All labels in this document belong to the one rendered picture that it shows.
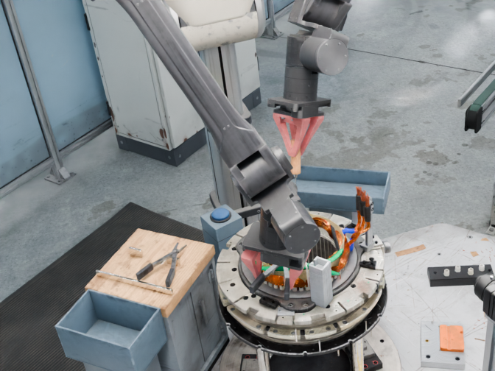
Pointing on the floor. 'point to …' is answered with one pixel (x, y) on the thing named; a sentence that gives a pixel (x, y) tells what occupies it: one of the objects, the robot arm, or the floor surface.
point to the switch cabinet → (152, 87)
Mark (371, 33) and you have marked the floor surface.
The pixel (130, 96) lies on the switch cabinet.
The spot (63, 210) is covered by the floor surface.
